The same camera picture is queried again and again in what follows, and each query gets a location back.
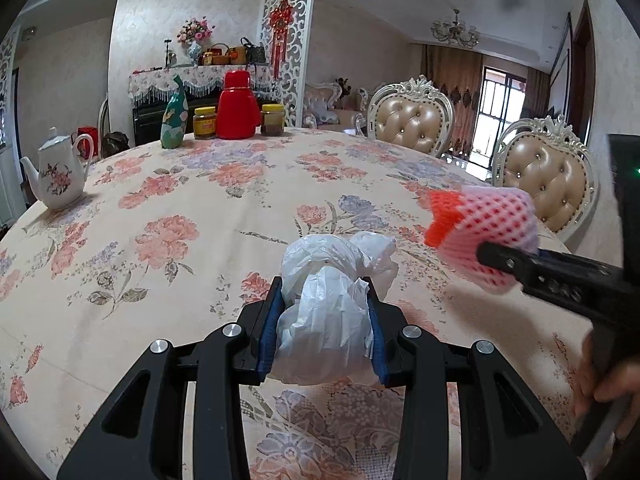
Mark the black piano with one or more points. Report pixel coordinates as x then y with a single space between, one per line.
147 120

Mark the white carved sofa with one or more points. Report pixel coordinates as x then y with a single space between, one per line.
320 97

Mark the dark bag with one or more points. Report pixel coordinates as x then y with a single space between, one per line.
116 144

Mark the pink foam fruit net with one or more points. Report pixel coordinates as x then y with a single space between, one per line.
490 220

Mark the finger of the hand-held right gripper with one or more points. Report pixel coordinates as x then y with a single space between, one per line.
505 259

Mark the red knot wall hanging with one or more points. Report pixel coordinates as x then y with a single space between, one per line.
281 15

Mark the green glass bottle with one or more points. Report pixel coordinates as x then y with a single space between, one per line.
175 120

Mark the floral tablecloth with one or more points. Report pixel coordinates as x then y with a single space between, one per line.
150 285

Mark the red gift bag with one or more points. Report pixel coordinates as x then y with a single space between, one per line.
86 142

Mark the flower bouquet in vase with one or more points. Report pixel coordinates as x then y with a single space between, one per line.
195 30

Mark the white lattice screen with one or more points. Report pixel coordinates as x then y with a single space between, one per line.
300 60

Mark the brown patterned curtain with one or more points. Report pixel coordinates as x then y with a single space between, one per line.
465 70

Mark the amber yellow-lidded jar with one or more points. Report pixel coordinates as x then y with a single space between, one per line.
205 125

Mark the white plastic bag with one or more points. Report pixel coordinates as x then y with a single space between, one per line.
325 310

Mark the dark yellow-lidded jar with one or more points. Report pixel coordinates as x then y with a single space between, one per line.
272 122

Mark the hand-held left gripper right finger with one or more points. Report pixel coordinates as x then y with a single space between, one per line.
377 340

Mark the beige tufted dining chair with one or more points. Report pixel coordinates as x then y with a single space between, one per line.
545 175
410 120

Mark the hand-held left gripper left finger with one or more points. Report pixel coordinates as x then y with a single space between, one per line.
270 330

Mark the person's right hand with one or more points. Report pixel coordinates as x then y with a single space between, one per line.
625 382

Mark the red thermos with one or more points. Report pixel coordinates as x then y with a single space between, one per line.
236 110

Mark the floral fringed piano cover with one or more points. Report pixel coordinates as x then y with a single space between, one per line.
150 82

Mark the black handbag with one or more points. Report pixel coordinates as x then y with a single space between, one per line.
255 52

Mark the chandelier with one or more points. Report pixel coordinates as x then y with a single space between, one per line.
455 32

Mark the white floral teapot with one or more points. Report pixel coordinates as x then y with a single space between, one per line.
57 175

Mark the wooden framed window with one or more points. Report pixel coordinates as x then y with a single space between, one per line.
495 110

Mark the wicker basket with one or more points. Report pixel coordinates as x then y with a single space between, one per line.
215 57

